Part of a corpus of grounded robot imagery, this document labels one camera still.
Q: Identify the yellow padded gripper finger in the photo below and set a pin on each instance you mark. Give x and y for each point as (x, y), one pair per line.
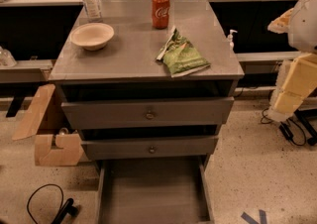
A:
(296, 80)
(280, 25)

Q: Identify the green jalapeno chip bag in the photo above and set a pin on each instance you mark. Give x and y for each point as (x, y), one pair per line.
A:
(180, 56)

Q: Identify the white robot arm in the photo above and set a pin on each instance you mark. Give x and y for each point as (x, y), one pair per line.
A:
(302, 33)

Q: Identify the grey drawer cabinet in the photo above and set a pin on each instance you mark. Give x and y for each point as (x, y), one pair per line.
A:
(128, 69)

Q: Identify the grey open bottom drawer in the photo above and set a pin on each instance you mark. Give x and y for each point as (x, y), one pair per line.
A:
(153, 191)

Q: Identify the grey middle drawer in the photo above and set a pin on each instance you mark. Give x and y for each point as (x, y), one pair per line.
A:
(150, 147)

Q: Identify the grey top drawer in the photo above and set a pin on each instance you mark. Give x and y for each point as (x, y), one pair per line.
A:
(147, 113)

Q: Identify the black metal stand leg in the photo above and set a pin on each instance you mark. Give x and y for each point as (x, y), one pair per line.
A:
(303, 116)

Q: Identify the white pump sanitizer bottle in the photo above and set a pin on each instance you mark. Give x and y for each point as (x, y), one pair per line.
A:
(230, 38)

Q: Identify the red coca-cola can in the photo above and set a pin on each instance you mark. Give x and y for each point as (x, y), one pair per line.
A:
(160, 13)

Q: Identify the white paper bowl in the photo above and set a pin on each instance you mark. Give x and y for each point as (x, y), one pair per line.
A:
(92, 36)

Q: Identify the brown cardboard box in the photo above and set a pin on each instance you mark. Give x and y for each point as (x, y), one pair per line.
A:
(54, 143)

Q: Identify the clear plastic container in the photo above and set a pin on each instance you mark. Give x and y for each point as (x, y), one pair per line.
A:
(6, 59)

